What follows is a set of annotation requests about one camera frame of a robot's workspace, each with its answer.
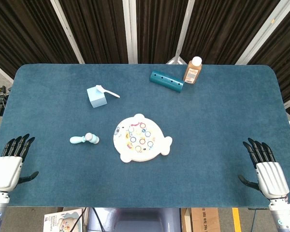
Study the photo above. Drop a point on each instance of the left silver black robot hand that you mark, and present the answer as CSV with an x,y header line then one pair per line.
x,y
4,171

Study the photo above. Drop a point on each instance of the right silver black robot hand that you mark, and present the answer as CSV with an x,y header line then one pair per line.
x,y
271,176

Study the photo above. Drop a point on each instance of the light teal toy hammer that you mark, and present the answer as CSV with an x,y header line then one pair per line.
x,y
77,139

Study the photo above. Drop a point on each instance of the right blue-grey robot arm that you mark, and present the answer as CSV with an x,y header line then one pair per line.
x,y
284,215

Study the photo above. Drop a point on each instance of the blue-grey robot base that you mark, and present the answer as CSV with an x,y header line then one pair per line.
x,y
140,221

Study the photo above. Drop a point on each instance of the white whack-a-mole toy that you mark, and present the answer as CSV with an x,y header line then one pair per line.
x,y
140,140

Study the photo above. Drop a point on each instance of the printed toy packaging box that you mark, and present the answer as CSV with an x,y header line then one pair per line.
x,y
62,221

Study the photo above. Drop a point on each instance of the blue felt table cover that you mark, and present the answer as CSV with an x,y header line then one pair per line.
x,y
195,157

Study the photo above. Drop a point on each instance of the brown cardboard box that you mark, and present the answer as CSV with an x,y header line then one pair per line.
x,y
204,220

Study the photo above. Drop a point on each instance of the light blue cube block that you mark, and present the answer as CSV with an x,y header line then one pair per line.
x,y
96,97

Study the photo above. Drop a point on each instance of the brown juice bottle white cap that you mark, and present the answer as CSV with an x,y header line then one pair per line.
x,y
192,72

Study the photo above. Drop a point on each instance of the white plastic spoon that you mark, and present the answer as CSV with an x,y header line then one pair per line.
x,y
110,92

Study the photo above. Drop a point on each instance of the teal half-cylinder block with holes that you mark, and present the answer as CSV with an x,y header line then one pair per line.
x,y
165,81

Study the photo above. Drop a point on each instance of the dark brown curtain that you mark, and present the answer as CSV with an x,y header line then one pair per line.
x,y
99,29

